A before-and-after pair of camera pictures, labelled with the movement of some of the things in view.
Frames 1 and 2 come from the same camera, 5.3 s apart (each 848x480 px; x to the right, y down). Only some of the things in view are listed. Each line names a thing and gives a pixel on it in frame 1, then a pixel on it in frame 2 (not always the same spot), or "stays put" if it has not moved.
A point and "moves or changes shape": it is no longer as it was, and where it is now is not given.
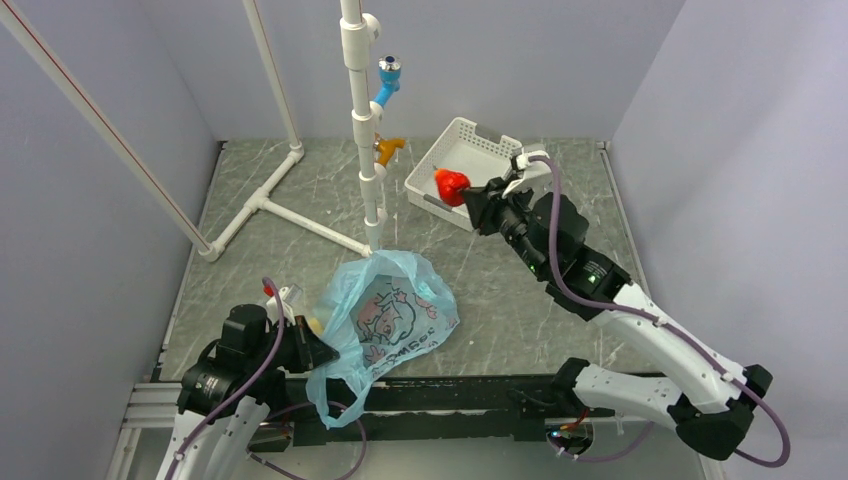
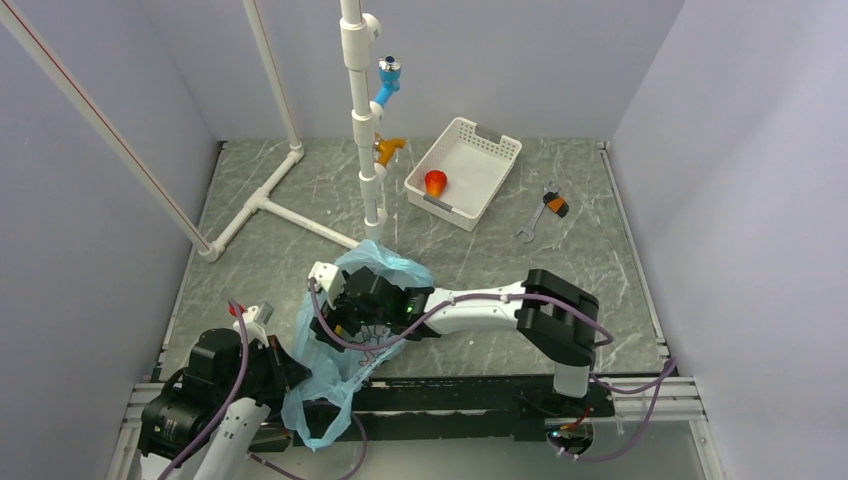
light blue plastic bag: (377, 310) moves or changes shape
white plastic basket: (483, 159) stays put
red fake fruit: (451, 185) -> (435, 182)
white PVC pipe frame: (358, 31) stays put
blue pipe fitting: (389, 68) stays put
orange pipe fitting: (387, 147) stays put
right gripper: (484, 203) -> (333, 318)
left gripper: (310, 351) -> (285, 371)
